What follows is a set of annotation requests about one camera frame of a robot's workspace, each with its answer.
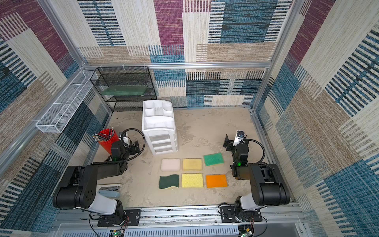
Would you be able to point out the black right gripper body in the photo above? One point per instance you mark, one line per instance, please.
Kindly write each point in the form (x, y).
(232, 143)

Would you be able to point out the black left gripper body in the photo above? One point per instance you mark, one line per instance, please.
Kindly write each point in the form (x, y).
(132, 149)

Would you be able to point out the white plastic drawer organizer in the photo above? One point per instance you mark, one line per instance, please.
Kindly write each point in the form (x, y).
(158, 126)

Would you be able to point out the pink sponge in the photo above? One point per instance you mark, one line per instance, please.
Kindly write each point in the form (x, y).
(170, 165)

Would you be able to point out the orange sponge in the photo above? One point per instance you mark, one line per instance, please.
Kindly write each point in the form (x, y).
(216, 181)

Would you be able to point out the dark green scouring sponge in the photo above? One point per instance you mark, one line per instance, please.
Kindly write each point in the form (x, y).
(166, 182)

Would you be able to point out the pale yellow cellulose sponge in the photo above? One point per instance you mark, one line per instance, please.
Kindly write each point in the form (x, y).
(192, 180)

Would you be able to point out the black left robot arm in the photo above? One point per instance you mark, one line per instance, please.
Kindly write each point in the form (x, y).
(78, 186)

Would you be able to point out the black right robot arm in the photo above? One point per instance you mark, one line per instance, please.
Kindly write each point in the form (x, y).
(267, 185)

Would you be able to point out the red pen cup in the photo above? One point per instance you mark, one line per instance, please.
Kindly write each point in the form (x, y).
(107, 145)

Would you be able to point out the light blue stapler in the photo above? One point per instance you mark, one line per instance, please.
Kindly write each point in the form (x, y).
(109, 190)

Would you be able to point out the green board on shelf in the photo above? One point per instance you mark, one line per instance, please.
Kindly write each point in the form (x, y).
(125, 90)

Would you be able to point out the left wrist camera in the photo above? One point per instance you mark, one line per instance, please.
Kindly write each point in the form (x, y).
(124, 138)

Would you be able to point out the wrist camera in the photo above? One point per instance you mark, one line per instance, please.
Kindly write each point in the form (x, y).
(239, 137)
(124, 138)

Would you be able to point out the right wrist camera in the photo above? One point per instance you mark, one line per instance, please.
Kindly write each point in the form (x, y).
(239, 137)

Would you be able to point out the black wire mesh shelf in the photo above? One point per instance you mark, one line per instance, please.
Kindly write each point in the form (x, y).
(105, 77)

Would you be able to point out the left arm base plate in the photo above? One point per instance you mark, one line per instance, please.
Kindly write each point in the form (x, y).
(129, 217)

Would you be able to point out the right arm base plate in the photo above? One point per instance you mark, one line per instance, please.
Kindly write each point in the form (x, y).
(232, 214)

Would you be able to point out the white wire mesh basket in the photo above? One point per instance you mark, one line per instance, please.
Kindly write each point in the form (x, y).
(56, 118)

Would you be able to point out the aluminium front rail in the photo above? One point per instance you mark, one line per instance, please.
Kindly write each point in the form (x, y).
(186, 221)

